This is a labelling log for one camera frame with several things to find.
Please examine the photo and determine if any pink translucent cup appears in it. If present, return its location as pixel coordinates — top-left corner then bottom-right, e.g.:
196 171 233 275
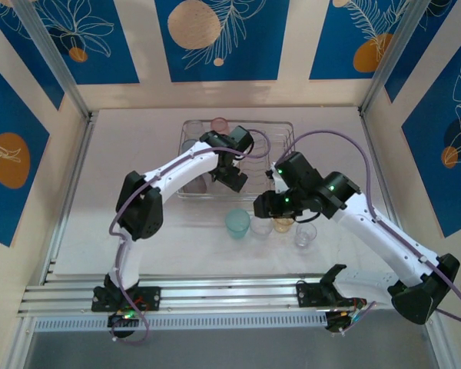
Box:
210 117 231 135

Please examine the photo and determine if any tall clear cup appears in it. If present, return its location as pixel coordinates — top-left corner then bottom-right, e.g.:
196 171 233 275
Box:
184 119 205 141

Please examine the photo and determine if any orange translucent cup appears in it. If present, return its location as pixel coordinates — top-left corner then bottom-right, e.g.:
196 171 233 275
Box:
273 217 296 234

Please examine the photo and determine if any small clear faceted cup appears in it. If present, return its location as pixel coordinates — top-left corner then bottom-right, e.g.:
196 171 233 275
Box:
294 221 318 249

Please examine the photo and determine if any teal translucent cup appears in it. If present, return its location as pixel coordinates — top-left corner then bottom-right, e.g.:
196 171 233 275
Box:
224 208 251 242

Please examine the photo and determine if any blue tinted cup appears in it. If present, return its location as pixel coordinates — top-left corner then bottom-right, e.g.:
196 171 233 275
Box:
180 138 201 155

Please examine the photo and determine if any small electronics board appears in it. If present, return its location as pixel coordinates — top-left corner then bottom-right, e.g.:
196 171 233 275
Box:
324 298 368 334
107 311 139 339

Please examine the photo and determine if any chrome wire dish rack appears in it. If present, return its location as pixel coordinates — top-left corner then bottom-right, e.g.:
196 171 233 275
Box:
176 119 296 201

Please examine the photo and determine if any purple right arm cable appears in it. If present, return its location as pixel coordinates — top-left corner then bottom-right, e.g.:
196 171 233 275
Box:
278 130 461 336

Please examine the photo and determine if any blue floral wall panel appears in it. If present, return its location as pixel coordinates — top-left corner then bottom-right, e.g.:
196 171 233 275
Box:
154 0 292 83
32 0 141 86
383 0 459 104
401 36 461 238
309 0 413 81
0 7 65 111
0 55 51 248

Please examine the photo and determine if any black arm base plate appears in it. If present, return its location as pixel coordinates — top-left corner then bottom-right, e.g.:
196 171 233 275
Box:
91 286 162 313
294 282 331 308

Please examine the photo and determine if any aluminium frame post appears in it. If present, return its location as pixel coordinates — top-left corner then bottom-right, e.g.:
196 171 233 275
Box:
12 0 95 123
357 0 433 116

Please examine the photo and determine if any grey slotted cable duct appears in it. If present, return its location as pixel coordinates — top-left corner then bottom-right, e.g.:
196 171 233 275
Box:
33 311 330 332

